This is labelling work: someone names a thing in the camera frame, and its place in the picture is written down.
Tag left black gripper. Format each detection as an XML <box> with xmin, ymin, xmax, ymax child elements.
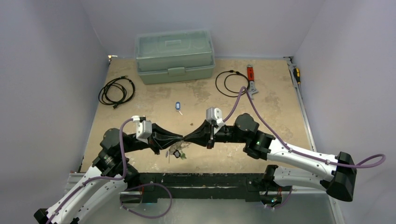
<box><xmin>119</xmin><ymin>122</ymin><xmax>184</xmax><ymax>154</ymax></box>

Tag metal keyring with keys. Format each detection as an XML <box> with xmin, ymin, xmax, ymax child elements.
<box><xmin>165</xmin><ymin>140</ymin><xmax>191</xmax><ymax>163</ymax></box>

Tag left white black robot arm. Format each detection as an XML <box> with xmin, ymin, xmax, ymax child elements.
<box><xmin>34</xmin><ymin>120</ymin><xmax>184</xmax><ymax>224</ymax></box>

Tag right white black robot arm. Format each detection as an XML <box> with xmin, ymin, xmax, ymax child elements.
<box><xmin>184</xmin><ymin>113</ymin><xmax>357</xmax><ymax>202</ymax></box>

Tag key with blue tag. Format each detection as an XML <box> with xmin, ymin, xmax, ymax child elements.
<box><xmin>175</xmin><ymin>102</ymin><xmax>182</xmax><ymax>115</ymax></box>

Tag green plastic toolbox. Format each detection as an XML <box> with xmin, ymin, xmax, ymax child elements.
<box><xmin>134</xmin><ymin>29</ymin><xmax>215</xmax><ymax>84</ymax></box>

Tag yellow black screwdriver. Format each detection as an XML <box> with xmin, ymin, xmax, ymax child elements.
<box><xmin>293</xmin><ymin>68</ymin><xmax>301</xmax><ymax>85</ymax></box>

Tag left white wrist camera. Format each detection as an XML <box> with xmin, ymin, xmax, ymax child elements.
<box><xmin>131</xmin><ymin>115</ymin><xmax>153</xmax><ymax>144</ymax></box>

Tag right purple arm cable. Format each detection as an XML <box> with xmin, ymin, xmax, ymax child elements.
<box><xmin>222</xmin><ymin>86</ymin><xmax>387</xmax><ymax>169</ymax></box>

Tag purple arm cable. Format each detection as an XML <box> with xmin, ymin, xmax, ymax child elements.
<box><xmin>222</xmin><ymin>86</ymin><xmax>387</xmax><ymax>169</ymax></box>
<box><xmin>44</xmin><ymin>118</ymin><xmax>137</xmax><ymax>224</ymax></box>

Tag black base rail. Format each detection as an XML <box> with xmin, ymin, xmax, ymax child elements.
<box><xmin>122</xmin><ymin>173</ymin><xmax>283</xmax><ymax>203</ymax></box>

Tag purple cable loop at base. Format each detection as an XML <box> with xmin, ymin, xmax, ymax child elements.
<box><xmin>119</xmin><ymin>182</ymin><xmax>173</xmax><ymax>219</ymax></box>

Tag coiled black cable left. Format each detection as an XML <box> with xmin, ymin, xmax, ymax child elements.
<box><xmin>98</xmin><ymin>77</ymin><xmax>136</xmax><ymax>109</ymax></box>

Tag red handled adjustable wrench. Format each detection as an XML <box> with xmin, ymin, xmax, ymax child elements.
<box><xmin>247</xmin><ymin>64</ymin><xmax>259</xmax><ymax>99</ymax></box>

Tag coiled thin black cable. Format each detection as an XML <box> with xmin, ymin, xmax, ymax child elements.
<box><xmin>215</xmin><ymin>70</ymin><xmax>251</xmax><ymax>98</ymax></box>

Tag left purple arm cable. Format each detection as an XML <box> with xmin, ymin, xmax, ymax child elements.
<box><xmin>44</xmin><ymin>118</ymin><xmax>137</xmax><ymax>224</ymax></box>

